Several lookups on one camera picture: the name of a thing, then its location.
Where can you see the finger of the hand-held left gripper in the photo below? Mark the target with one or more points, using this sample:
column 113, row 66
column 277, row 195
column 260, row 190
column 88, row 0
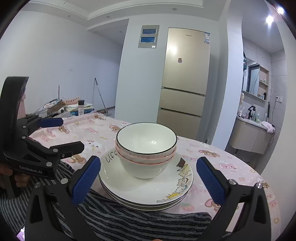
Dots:
column 69, row 148
column 50, row 122

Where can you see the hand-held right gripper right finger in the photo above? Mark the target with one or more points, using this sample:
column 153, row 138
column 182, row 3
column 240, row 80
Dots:
column 209, row 180

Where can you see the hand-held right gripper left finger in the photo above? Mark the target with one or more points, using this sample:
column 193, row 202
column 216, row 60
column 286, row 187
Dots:
column 85, row 180

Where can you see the white plate with cat print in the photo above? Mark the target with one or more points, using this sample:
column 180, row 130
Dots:
column 129, row 187

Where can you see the white plate with rabbit print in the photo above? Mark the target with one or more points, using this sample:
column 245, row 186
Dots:
column 148, row 208
column 148, row 204

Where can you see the white bowl with black rim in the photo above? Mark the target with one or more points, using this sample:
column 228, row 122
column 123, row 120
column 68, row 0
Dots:
column 145, row 139

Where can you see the person's left hand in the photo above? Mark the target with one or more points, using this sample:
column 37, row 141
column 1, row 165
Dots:
column 22, row 179

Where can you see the pink comb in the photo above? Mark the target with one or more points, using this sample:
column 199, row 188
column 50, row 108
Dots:
column 71, row 101

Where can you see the blue box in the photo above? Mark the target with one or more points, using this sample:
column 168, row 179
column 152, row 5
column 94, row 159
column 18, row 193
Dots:
column 81, row 112

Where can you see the spice bottle with black cap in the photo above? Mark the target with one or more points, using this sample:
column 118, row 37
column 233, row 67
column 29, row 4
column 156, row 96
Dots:
column 81, row 109

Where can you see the pink printed blanket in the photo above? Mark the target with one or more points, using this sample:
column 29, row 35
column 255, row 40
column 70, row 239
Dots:
column 242, row 166

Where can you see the mop with metal pole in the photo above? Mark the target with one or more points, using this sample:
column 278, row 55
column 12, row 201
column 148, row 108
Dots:
column 105, row 112

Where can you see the beige vanity cabinet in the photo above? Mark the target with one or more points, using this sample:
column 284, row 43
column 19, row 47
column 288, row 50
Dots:
column 245, row 136

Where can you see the grey striped cloth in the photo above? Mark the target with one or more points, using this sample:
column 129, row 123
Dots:
column 138, row 224

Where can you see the green toiletry bottle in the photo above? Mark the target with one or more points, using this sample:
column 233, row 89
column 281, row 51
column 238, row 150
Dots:
column 257, row 117

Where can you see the light crumpled towel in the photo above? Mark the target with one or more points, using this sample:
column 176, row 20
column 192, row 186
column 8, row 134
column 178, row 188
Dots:
column 268, row 127

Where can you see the black faucet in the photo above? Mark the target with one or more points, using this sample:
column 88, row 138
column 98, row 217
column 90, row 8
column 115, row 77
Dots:
column 251, row 109

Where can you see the smartphone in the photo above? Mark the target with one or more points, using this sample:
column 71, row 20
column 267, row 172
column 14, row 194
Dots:
column 20, row 233

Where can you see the white figurine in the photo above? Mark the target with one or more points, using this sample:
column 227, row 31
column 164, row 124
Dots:
column 242, row 102

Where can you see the gold refrigerator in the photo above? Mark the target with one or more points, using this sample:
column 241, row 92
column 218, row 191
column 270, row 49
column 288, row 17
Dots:
column 185, row 81

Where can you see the bathroom mirror cabinet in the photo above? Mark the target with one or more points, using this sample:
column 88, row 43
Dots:
column 253, row 78

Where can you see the hanging dark cloth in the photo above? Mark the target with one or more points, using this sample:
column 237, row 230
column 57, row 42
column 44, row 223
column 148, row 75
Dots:
column 245, row 64

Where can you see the ceiling spot light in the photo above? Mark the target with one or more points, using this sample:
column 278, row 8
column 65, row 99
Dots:
column 269, row 19
column 280, row 10

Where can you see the white wall socket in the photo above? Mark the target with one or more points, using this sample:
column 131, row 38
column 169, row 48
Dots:
column 279, row 99

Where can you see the grey wall panel box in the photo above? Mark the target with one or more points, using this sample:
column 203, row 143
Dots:
column 148, row 45

